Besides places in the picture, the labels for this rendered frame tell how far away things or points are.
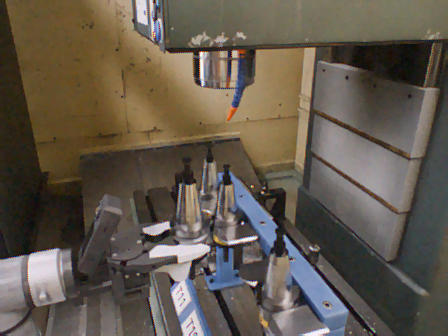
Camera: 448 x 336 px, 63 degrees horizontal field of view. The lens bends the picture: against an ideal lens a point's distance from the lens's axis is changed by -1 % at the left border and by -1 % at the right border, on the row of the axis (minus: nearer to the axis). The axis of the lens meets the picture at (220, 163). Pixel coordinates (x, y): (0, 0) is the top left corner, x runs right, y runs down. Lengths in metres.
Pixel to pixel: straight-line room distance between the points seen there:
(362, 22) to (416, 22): 0.12
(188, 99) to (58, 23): 0.71
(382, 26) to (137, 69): 1.39
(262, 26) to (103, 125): 1.46
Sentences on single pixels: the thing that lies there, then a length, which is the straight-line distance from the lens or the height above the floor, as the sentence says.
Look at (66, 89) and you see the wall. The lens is 1.95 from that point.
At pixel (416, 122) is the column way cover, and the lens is 1.03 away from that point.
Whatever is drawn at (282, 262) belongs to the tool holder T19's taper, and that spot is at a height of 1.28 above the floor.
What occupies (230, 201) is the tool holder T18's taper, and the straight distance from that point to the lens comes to 0.70.
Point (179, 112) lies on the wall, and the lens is 2.03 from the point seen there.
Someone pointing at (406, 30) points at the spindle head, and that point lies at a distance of 0.81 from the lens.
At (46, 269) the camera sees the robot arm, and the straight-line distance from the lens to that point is 0.58.
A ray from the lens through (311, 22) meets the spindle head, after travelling 0.68.
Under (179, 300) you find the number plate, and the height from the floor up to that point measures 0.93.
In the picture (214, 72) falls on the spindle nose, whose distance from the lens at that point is 0.90.
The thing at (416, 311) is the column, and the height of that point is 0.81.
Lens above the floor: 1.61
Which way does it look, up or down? 24 degrees down
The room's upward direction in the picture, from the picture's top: straight up
